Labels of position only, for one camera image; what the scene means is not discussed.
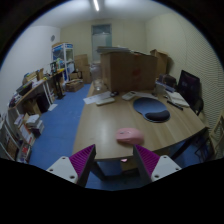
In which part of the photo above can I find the blue mouse pad, black wrist rest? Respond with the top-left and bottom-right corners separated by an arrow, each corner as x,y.
132,96 -> 171,124

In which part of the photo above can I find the white shelf unit with books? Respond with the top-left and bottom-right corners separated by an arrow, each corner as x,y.
0,106 -> 45,164

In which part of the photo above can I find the black marker pen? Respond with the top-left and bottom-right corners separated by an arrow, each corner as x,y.
166,99 -> 184,112

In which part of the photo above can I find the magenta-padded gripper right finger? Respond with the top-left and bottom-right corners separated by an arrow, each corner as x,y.
132,144 -> 183,185

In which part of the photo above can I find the low cardboard box on floor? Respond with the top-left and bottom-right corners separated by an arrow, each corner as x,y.
64,78 -> 85,93

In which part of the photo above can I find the blue flat box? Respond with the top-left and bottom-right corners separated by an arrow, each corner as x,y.
154,82 -> 176,94

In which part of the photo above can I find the grey flat sheets stack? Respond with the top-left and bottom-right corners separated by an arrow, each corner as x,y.
96,45 -> 132,55

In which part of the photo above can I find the large brown cardboard box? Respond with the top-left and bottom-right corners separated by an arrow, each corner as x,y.
99,49 -> 159,94

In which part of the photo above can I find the tall open cardboard box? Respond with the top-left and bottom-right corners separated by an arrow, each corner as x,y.
149,48 -> 170,80

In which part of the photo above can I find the blue and white display cabinet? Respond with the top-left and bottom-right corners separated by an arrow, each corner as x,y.
51,41 -> 76,74

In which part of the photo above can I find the dark bag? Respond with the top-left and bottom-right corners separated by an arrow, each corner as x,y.
158,73 -> 178,89

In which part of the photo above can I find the grey door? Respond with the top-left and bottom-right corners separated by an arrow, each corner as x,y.
91,23 -> 113,63

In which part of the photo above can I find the wooden chair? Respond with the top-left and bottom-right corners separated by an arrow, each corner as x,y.
196,113 -> 224,161

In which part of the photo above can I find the pink computer mouse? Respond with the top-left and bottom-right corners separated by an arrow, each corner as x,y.
115,127 -> 145,146

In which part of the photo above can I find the black computer monitor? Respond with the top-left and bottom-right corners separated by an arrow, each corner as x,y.
177,69 -> 202,102

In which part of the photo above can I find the white book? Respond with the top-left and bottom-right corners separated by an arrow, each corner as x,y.
166,90 -> 190,108

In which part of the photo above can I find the white printed paper sheet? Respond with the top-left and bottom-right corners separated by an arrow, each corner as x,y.
82,91 -> 113,105

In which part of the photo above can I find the plain white paper sheet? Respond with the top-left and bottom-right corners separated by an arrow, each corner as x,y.
134,91 -> 157,100

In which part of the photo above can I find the ceiling strip light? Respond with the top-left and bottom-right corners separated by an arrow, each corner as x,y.
92,0 -> 101,12

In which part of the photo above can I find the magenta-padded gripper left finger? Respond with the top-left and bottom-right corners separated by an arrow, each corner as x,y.
45,143 -> 97,188

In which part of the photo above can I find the clear glass jar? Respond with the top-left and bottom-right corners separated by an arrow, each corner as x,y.
90,63 -> 105,92

